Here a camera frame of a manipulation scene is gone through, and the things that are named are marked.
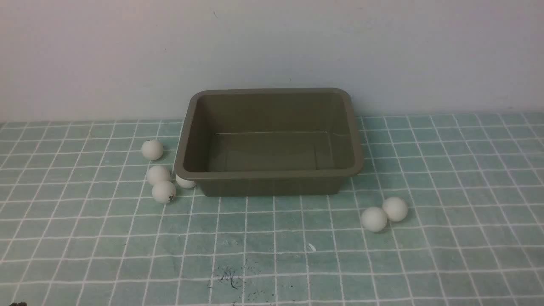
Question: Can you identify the olive green plastic bin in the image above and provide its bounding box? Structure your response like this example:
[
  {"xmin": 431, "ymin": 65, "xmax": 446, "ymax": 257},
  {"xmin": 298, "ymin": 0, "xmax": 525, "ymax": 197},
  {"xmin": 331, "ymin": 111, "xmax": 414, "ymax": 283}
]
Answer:
[{"xmin": 174, "ymin": 88, "xmax": 364, "ymax": 196}]

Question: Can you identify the green checkered tablecloth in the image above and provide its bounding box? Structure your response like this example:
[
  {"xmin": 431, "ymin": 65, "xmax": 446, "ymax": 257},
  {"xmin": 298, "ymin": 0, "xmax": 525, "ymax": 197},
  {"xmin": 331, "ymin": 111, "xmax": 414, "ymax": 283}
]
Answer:
[{"xmin": 0, "ymin": 112, "xmax": 544, "ymax": 306}]

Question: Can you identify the white ping-pong ball with mark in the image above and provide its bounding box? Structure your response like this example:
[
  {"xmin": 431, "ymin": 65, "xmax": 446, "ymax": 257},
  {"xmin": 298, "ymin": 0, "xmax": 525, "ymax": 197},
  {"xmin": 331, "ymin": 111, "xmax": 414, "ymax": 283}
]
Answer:
[{"xmin": 152, "ymin": 181, "xmax": 176, "ymax": 204}]

